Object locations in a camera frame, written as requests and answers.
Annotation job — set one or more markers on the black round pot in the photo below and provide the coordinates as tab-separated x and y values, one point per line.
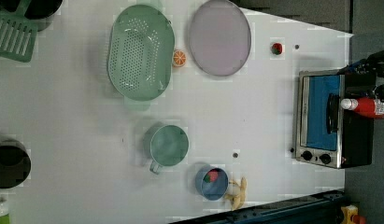
41	12

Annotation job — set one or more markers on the green white bottle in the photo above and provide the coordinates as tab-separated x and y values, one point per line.
4	212

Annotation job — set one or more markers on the orange slice toy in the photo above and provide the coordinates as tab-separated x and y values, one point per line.
179	58

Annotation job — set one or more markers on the red strawberry toy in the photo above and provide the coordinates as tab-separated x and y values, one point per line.
277	48

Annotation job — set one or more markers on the green slotted rack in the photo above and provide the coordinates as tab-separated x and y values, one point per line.
17	37

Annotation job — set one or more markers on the red ketchup bottle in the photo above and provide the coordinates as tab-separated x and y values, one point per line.
366	107

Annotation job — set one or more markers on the round grey plate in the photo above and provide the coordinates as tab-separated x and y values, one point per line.
220	38

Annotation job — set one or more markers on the yellow red clamp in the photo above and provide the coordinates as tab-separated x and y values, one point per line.
351	215

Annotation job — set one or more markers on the red toy in bowl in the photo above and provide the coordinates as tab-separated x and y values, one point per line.
211	176

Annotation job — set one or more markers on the peeled banana toy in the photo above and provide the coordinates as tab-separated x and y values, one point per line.
236	193

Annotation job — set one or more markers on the black cylindrical cup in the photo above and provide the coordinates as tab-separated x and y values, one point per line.
15	164

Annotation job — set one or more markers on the green oval colander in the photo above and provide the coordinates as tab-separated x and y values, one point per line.
140	53

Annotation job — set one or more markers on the blue bowl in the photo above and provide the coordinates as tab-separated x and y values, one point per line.
211	191

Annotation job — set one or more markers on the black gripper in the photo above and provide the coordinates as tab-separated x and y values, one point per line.
373	66

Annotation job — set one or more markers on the green mug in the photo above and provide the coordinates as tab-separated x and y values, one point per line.
166	145

